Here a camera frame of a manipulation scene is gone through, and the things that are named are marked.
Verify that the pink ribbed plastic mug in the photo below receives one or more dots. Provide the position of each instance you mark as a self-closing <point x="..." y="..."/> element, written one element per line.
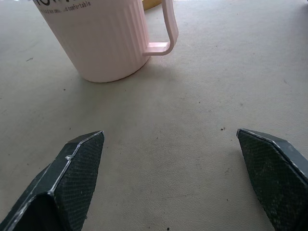
<point x="106" y="41"/>

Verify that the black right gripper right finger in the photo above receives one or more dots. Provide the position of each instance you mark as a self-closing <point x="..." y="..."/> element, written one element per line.
<point x="272" y="178"/>

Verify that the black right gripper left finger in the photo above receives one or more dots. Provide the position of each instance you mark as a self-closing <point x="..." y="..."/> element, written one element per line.
<point x="69" y="183"/>

